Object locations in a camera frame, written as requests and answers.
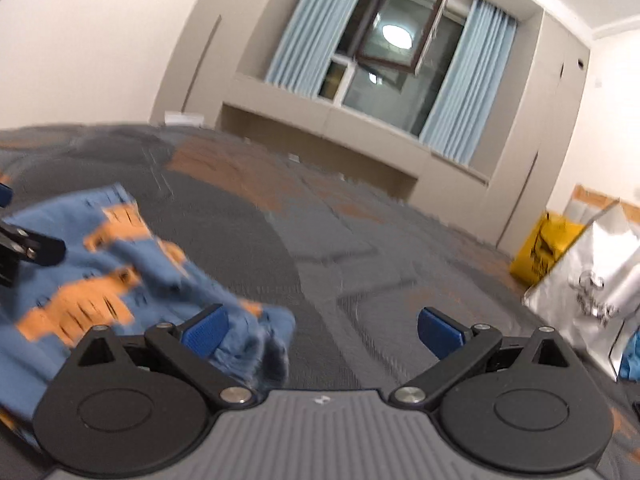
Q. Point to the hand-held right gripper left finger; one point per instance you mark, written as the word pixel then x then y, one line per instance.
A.
pixel 206 332

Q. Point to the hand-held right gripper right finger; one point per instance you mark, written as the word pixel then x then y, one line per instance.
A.
pixel 440 332

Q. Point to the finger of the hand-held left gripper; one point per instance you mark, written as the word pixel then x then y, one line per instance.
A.
pixel 35 249
pixel 4 195

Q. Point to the blue pants with orange print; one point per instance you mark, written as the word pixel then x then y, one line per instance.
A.
pixel 160 265

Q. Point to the yellow shopping bag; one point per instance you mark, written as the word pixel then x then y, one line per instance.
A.
pixel 542 255

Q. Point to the grey orange quilted bed mattress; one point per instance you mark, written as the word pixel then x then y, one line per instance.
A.
pixel 350 240

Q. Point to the white shopping bag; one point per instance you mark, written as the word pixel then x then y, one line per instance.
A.
pixel 585 290

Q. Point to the blue crumpled cloth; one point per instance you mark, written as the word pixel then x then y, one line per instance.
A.
pixel 631 355

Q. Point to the small white box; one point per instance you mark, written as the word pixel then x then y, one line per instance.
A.
pixel 182 119

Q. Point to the wooden padded headboard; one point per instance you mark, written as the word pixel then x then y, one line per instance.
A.
pixel 587 197

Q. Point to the beige built-in wardrobe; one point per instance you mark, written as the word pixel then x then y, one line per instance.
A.
pixel 350 130

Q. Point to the light blue curtain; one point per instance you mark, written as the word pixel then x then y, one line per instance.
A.
pixel 315 35
pixel 465 90

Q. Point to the window with dark frame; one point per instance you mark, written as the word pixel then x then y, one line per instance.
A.
pixel 380 95

